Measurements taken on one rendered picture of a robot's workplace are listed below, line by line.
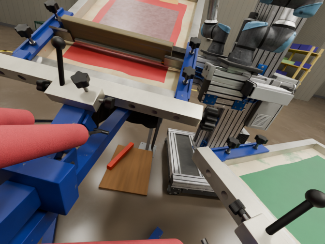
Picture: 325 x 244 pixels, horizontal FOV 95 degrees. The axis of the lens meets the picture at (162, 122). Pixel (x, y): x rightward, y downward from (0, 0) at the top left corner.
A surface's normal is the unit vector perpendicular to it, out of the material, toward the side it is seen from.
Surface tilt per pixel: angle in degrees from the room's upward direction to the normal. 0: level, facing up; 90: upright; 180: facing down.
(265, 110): 90
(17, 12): 90
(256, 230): 0
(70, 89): 32
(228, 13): 90
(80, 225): 0
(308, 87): 90
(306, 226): 0
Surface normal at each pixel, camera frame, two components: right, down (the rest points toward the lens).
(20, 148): 1.00, 0.10
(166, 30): 0.11, -0.44
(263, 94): 0.02, 0.52
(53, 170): 0.22, -0.84
